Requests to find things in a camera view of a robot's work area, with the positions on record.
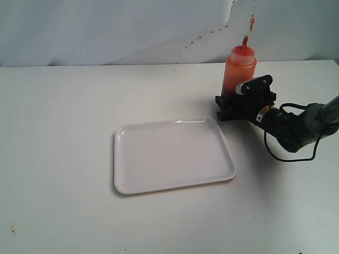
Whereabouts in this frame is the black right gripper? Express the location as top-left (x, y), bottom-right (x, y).
top-left (215, 92), bottom-right (277, 124)

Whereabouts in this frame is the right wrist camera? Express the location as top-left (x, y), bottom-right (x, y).
top-left (235, 75), bottom-right (273, 96)

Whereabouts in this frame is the white rectangular plastic tray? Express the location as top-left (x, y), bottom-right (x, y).
top-left (113, 116), bottom-right (237, 195)

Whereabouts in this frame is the red sauce squeeze bottle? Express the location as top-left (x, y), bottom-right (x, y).
top-left (220, 17), bottom-right (257, 99)

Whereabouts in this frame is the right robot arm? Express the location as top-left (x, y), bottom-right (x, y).
top-left (215, 92), bottom-right (338, 153)

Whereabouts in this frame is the white backdrop sheet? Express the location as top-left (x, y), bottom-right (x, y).
top-left (1, 1), bottom-right (233, 67)

